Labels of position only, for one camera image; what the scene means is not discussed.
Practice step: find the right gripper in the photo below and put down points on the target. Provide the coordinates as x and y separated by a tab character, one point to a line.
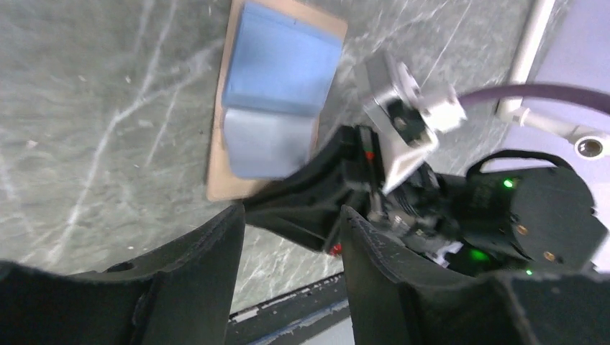
305	207

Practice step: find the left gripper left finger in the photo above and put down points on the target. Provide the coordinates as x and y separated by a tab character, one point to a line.
179	293

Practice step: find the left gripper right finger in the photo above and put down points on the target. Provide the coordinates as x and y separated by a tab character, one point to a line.
397	297

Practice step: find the tan leather card holder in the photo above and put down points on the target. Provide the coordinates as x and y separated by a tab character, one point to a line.
278	64

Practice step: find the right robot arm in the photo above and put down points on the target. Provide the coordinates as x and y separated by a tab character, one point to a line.
481	221

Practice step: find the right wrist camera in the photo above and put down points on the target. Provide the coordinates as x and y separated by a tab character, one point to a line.
408	121

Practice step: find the white PVC pipe frame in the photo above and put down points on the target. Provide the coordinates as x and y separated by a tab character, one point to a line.
589	143

